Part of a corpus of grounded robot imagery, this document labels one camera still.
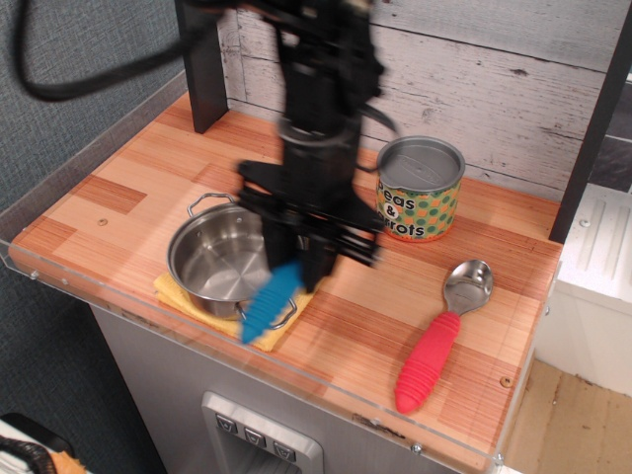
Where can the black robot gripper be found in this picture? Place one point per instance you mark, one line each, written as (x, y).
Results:
(308, 204)

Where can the blue handled metal fork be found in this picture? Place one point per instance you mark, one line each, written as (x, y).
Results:
(270, 301)

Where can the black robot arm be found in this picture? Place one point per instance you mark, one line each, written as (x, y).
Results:
(327, 60)

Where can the stainless steel pot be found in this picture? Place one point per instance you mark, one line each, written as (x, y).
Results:
(218, 257)

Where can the peas and carrots can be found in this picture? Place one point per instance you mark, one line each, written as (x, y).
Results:
(418, 185)

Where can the grey toy kitchen cabinet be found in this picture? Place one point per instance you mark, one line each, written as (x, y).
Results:
(321, 402)

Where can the silver button panel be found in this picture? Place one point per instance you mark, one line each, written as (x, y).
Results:
(245, 441)

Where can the white toy sink unit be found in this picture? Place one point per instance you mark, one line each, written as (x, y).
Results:
(586, 326)

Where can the black object bottom left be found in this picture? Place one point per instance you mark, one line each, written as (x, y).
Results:
(28, 447)

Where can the red handled metal spoon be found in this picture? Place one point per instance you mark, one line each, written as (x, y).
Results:
(466, 289)

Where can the dark left vertical post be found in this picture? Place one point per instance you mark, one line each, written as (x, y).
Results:
(204, 68)

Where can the dark vertical post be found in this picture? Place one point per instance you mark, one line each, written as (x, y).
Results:
(204, 68)
(605, 106)

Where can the clear acrylic guard rail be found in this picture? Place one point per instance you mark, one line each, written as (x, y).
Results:
(92, 192)

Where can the dark right vertical post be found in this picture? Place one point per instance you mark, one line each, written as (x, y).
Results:
(605, 106)

